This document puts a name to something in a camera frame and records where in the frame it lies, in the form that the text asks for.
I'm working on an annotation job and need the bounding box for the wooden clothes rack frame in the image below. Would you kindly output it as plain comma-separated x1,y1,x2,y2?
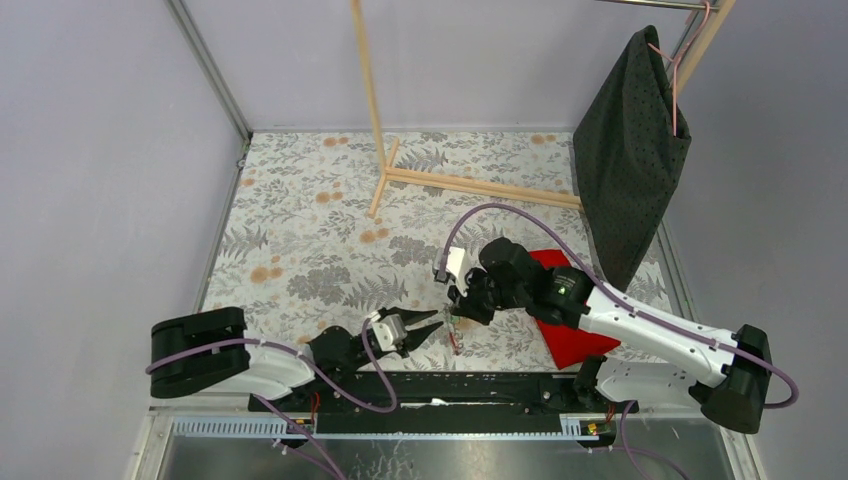
349,0,738,219

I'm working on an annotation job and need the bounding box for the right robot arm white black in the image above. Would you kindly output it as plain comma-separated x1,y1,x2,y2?
434,238,771,434

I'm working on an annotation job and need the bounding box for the floral patterned table mat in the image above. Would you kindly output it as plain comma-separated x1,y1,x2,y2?
201,131,677,374

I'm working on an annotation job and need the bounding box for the large keyring with red handle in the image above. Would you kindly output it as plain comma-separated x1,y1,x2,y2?
444,306,463,356

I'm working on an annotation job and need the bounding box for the slotted cable duct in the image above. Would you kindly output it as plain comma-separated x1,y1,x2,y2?
170,415,601,440

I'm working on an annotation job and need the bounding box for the dark dotted hanging garment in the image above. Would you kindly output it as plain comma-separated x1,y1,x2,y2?
573,25,692,291

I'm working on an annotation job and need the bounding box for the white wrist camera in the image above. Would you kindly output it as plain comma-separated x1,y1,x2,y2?
433,246,472,296
369,311,407,352

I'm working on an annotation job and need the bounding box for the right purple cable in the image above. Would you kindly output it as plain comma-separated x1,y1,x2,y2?
433,202,800,409

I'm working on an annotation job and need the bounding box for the pink clothes hanger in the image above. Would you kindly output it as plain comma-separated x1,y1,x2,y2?
648,0,713,138

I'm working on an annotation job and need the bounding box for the red cloth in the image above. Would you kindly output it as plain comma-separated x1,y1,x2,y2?
529,249,621,370

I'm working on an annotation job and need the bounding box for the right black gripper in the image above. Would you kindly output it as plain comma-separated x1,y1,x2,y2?
447,265,528,326

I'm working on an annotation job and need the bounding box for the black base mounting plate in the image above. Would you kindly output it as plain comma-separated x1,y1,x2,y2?
248,371,629,436

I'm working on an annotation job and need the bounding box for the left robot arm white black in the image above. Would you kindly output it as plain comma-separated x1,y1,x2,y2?
146,307,442,411

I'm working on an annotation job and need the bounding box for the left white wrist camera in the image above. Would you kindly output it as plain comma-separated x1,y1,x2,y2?
369,311,407,352

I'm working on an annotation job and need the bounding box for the purple cable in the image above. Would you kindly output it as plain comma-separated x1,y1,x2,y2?
144,321,400,415
433,202,800,409

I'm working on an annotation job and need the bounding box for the aluminium frame post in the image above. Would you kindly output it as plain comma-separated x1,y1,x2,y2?
164,0,253,145

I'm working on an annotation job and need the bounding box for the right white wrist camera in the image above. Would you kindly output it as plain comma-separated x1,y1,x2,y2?
433,246,472,296

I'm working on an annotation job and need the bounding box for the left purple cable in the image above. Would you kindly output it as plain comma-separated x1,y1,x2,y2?
144,321,400,415

